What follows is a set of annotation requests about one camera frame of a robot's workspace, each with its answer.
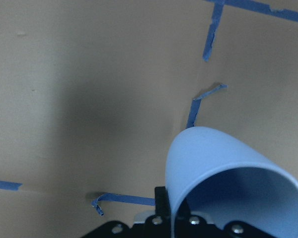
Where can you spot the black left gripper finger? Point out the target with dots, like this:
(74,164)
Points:
(162,205)

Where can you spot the light blue plastic cup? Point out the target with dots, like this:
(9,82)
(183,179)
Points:
(222,177)

